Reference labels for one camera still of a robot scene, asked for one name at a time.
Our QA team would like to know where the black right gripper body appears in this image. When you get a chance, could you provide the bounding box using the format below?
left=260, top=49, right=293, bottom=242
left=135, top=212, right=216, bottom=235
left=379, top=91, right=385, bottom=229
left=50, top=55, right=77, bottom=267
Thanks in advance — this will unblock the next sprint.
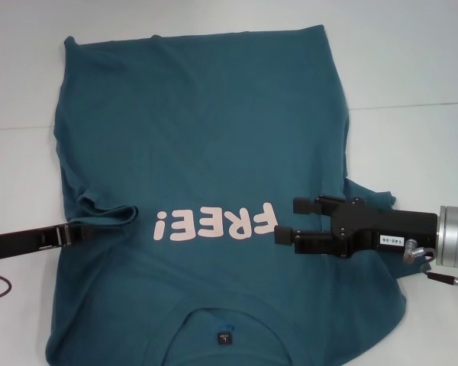
left=329, top=197, right=440, bottom=260

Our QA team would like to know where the teal blue printed t-shirt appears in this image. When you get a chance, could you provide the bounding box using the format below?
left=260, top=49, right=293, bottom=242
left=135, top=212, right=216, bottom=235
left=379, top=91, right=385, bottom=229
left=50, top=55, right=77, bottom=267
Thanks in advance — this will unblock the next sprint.
left=45, top=24, right=408, bottom=366

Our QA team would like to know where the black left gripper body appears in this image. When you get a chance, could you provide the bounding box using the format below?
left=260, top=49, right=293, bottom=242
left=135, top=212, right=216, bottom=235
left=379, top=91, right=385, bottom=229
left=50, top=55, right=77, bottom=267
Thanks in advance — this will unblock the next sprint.
left=0, top=226, right=44, bottom=262

